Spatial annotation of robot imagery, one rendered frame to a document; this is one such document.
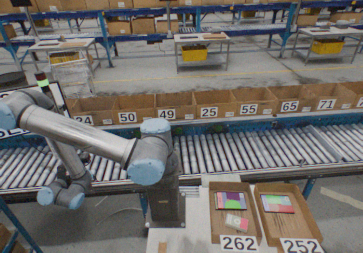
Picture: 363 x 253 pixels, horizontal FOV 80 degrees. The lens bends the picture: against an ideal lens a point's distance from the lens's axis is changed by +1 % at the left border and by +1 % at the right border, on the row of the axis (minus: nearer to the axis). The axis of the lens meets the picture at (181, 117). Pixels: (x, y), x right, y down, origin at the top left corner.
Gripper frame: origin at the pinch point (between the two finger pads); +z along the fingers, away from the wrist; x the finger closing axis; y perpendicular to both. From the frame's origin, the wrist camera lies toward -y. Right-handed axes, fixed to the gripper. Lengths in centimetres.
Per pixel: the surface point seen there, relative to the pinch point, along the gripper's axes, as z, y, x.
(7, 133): -11.9, -36.8, -25.4
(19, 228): -30.2, 17.1, -21.7
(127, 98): 78, -45, 36
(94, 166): 31.7, 6.2, 2.2
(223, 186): -1, 39, 98
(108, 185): 14.8, 19.7, 15.3
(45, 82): -28, -57, 14
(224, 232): -25, 56, 89
